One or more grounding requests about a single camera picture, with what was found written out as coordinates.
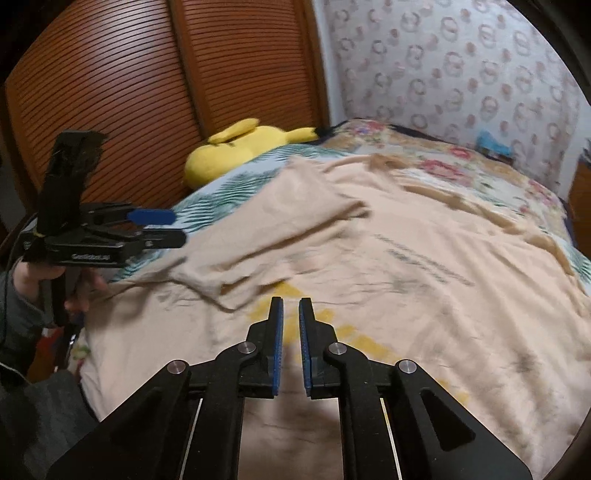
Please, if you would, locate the black cable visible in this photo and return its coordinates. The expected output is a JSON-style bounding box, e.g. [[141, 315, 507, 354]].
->
[[0, 249, 14, 352]]

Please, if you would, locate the beige shirt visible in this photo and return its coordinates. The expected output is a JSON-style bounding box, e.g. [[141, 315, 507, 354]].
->
[[79, 154, 585, 480]]

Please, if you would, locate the wooden cabinet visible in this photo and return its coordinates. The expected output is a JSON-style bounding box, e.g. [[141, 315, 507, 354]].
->
[[568, 157, 591, 259]]

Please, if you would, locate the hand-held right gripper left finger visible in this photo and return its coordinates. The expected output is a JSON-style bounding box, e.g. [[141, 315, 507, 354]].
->
[[46, 296, 283, 480]]

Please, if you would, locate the person's left forearm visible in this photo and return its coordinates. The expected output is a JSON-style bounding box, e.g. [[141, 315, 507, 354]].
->
[[0, 270, 52, 367]]

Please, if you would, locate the blue bristly object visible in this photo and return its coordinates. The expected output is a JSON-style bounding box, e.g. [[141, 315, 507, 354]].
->
[[475, 130, 514, 161]]

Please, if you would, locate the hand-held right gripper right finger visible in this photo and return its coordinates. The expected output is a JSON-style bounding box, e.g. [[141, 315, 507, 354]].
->
[[299, 298, 532, 480]]

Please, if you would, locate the person's grey clothing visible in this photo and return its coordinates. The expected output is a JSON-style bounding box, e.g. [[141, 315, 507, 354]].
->
[[0, 364, 101, 480]]

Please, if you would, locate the person's left hand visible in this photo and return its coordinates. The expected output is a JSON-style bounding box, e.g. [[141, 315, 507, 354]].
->
[[13, 265, 108, 319]]

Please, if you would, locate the yellow plush toy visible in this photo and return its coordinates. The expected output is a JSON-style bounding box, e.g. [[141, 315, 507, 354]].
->
[[184, 118, 319, 189]]

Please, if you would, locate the floral blanket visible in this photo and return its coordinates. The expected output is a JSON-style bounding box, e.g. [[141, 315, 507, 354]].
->
[[318, 119, 591, 296]]

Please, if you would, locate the ring patterned curtain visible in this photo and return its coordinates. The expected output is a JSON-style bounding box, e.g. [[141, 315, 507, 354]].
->
[[314, 0, 583, 195]]

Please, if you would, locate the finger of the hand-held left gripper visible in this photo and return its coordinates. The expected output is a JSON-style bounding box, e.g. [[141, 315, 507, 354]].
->
[[124, 230, 187, 251], [88, 203, 176, 232]]

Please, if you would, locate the leaf print blanket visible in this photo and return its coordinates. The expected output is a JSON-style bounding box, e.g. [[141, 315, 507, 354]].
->
[[111, 142, 333, 283]]

